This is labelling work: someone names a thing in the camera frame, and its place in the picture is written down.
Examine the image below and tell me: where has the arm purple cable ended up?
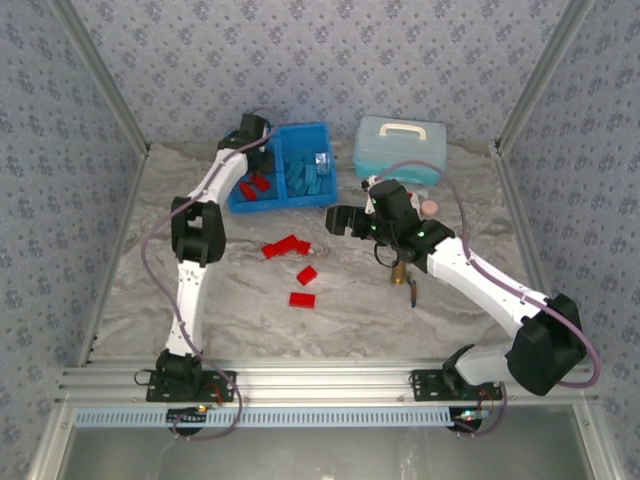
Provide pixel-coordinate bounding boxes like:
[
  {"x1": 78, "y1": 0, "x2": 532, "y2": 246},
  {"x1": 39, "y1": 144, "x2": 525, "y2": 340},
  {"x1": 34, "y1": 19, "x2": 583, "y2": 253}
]
[
  {"x1": 142, "y1": 107, "x2": 281, "y2": 442},
  {"x1": 369, "y1": 160, "x2": 601, "y2": 439}
]

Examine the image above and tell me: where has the blue two-compartment plastic bin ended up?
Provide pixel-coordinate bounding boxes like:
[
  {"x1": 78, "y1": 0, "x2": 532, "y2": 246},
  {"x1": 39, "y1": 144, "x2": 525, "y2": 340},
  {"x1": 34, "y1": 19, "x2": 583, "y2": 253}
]
[{"x1": 227, "y1": 122, "x2": 340, "y2": 215}]

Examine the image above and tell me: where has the grey metal panel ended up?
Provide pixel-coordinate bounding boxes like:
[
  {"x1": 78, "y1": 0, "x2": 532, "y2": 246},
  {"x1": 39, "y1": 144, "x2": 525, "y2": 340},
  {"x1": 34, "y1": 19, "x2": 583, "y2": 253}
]
[{"x1": 57, "y1": 424, "x2": 596, "y2": 480}]

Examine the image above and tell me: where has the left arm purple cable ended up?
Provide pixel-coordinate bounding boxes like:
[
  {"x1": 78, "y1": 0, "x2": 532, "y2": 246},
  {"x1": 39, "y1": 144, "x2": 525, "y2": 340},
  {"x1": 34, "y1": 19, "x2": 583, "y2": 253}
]
[{"x1": 142, "y1": 107, "x2": 281, "y2": 442}]

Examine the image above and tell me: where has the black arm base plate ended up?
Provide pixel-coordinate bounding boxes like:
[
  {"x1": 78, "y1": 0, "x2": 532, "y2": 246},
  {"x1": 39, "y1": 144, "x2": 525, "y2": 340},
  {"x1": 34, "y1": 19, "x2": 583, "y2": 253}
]
[
  {"x1": 144, "y1": 369, "x2": 239, "y2": 404},
  {"x1": 410, "y1": 368, "x2": 504, "y2": 402}
]

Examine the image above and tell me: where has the translucent teal storage box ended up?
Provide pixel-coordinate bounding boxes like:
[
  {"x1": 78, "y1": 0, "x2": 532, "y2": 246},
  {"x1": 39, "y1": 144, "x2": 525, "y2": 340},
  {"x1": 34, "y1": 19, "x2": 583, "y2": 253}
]
[{"x1": 352, "y1": 115, "x2": 448, "y2": 187}]

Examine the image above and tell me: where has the aluminium table side rail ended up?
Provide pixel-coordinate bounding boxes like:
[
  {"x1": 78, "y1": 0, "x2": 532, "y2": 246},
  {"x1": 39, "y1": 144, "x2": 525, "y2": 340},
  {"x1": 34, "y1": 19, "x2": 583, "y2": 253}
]
[
  {"x1": 77, "y1": 142, "x2": 151, "y2": 369},
  {"x1": 489, "y1": 139, "x2": 574, "y2": 366}
]

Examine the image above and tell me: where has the aluminium frame post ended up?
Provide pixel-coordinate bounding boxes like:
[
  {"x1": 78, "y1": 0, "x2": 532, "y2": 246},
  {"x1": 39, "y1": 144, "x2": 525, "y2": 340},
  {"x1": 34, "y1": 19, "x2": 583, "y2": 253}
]
[
  {"x1": 49, "y1": 0, "x2": 151, "y2": 156},
  {"x1": 493, "y1": 0, "x2": 597, "y2": 151}
]

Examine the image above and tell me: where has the aluminium frame leg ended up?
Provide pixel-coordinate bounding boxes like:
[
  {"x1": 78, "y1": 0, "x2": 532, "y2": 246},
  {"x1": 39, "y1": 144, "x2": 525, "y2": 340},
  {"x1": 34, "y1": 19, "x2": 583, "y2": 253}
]
[
  {"x1": 572, "y1": 402, "x2": 621, "y2": 480},
  {"x1": 24, "y1": 402, "x2": 76, "y2": 480}
]

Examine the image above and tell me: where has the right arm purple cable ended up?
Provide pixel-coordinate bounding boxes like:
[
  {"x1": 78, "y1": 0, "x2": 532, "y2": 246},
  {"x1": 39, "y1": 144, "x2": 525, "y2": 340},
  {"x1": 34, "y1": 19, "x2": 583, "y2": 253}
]
[{"x1": 369, "y1": 160, "x2": 601, "y2": 439}]

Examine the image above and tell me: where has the white slotted cable duct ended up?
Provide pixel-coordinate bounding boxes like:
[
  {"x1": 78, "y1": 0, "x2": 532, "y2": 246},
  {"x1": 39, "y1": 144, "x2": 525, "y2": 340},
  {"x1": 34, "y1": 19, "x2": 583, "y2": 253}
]
[{"x1": 74, "y1": 405, "x2": 457, "y2": 430}]

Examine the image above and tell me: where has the long aluminium cross rail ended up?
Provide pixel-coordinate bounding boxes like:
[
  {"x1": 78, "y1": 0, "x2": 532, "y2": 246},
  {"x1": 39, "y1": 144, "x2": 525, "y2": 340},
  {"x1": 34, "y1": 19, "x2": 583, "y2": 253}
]
[{"x1": 54, "y1": 355, "x2": 600, "y2": 405}]

